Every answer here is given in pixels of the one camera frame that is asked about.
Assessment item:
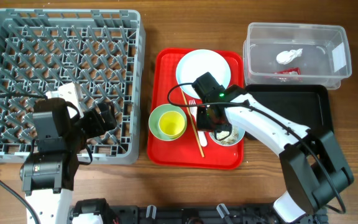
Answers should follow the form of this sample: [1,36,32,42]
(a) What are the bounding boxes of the yellow plastic cup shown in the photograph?
[158,111,186,139]

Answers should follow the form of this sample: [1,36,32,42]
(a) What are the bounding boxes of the grey plastic dishwasher rack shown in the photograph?
[0,9,146,164]

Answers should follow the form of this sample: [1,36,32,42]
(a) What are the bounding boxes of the light blue small bowl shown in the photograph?
[209,126,245,146]

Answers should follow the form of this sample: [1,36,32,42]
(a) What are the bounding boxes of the green plastic bowl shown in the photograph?
[149,104,187,141]

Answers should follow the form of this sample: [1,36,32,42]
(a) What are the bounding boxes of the red snack wrapper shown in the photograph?
[274,67,301,79]

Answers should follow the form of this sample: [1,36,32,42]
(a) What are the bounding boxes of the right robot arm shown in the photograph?
[191,72,354,223]

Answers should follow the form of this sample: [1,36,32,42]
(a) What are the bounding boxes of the white plastic fork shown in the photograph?
[188,100,208,147]

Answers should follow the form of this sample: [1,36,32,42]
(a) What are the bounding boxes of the single wooden chopstick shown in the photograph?
[180,90,204,158]

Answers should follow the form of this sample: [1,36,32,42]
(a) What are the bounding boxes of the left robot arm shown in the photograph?
[20,98,120,223]

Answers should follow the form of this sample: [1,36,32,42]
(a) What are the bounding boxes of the white tissue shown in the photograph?
[276,49,303,65]

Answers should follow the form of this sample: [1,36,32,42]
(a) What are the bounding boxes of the clear plastic bin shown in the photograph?
[243,22,352,90]

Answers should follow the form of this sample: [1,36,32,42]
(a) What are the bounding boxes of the black rectangular tray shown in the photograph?
[246,85,334,131]

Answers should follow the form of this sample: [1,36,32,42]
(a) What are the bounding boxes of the light blue round plate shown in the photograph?
[176,49,231,88]

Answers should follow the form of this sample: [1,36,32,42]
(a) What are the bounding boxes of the red plastic serving tray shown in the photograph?
[147,48,244,170]

